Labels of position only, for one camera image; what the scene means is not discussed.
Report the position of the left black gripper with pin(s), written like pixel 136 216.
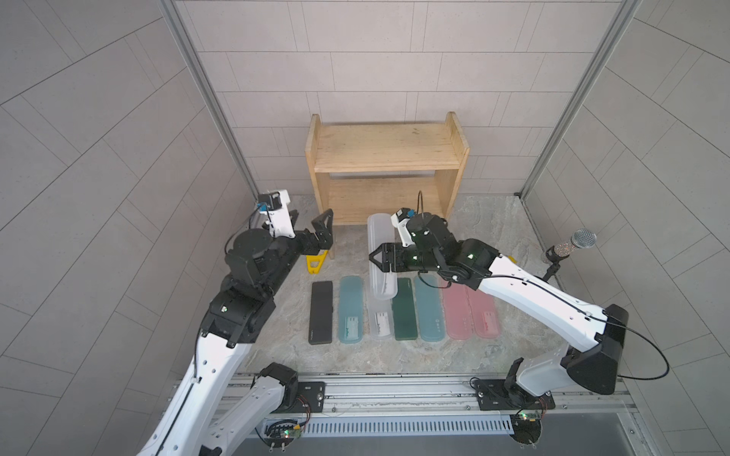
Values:
pixel 320 239

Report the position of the dark green pencil case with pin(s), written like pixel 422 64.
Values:
pixel 404 311

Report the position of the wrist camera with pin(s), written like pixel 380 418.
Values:
pixel 400 220
pixel 278 221

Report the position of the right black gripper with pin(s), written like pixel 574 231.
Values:
pixel 397 260

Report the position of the yellow triangular plastic frame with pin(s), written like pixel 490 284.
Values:
pixel 315 263

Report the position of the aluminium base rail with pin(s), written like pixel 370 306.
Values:
pixel 417 395

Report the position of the light blue pencil case bottom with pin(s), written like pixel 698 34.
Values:
pixel 429 310

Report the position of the pink pencil case plain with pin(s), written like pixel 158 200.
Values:
pixel 457 312

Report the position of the left aluminium corner post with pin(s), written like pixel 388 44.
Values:
pixel 173 18

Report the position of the light teal pencil case top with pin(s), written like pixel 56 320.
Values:
pixel 350 310

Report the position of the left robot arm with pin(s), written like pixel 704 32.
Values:
pixel 260 259

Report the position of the green circuit board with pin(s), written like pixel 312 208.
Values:
pixel 526 430
pixel 281 434

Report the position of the aluminium corner post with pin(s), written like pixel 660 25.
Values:
pixel 173 18
pixel 614 33

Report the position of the black pencil case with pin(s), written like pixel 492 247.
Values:
pixel 321 313

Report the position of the right aluminium corner post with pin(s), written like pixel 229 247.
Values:
pixel 614 33

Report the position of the pink pencil case with label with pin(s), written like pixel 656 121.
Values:
pixel 484 314

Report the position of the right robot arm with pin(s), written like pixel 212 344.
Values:
pixel 595 336

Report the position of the wooden two-tier shelf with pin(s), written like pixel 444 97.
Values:
pixel 360 169

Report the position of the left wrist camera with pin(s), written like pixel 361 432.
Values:
pixel 278 221

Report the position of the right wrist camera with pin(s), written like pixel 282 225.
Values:
pixel 400 220

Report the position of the clear white pencil case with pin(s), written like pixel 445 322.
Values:
pixel 380 230
pixel 380 318

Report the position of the right green circuit board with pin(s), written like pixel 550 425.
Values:
pixel 526 430

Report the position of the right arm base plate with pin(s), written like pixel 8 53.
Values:
pixel 491 395

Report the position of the black microphone stand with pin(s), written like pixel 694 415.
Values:
pixel 552 271

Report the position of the left green circuit board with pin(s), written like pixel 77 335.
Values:
pixel 281 434

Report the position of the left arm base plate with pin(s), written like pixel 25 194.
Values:
pixel 309 398

